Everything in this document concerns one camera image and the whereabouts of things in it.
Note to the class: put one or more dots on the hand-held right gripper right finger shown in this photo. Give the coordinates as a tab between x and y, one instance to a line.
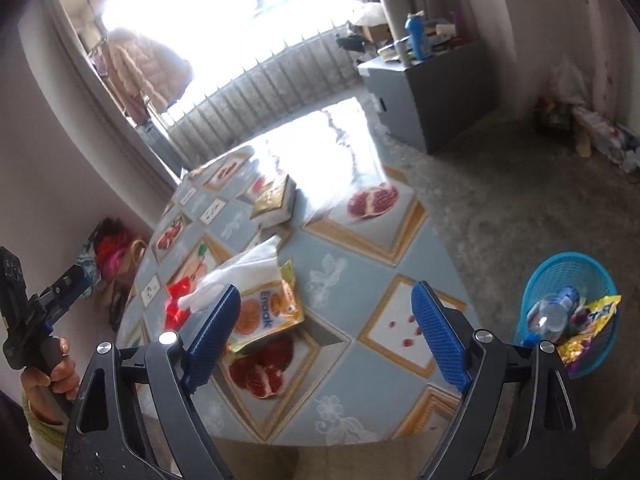
440	340

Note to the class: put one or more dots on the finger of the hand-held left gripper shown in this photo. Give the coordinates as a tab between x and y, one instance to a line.
65	285

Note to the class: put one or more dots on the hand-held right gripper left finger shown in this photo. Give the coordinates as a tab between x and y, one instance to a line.
210	340

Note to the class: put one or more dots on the orange snack packet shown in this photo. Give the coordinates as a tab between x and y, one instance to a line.
260	320

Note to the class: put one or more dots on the white tissue paper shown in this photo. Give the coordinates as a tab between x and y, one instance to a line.
240	270

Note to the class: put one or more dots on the plastic bottle blue label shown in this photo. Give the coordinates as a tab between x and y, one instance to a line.
547	317

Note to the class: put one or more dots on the blue plastic basket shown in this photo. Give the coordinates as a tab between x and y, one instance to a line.
560	270

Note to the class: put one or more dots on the purple yellow noodle bag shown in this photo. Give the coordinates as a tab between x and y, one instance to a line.
595	310

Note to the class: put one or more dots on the person's left forearm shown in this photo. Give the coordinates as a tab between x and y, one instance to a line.
42	440

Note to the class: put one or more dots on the person's left hand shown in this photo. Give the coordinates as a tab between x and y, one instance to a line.
62	375

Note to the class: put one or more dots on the red plastic scrap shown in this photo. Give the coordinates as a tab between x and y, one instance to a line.
177	310

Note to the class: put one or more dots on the pile of colourful bags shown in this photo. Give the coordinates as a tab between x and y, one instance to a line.
110	250

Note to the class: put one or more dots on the fruit print tablecloth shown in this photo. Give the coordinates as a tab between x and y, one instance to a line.
350	270

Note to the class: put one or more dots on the yellow white snack pack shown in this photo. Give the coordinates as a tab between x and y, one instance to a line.
272	197

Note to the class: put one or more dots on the beige puffer coat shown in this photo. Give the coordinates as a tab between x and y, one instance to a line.
145	70

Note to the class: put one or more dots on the grey cabinet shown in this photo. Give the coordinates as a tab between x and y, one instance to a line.
435	100

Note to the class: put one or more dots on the metal balcony railing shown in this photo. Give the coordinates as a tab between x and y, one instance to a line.
260	90

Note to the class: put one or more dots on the white floor plastic bag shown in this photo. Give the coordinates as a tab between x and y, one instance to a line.
567	85

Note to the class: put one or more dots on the cardboard box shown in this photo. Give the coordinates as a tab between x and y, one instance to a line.
375	32

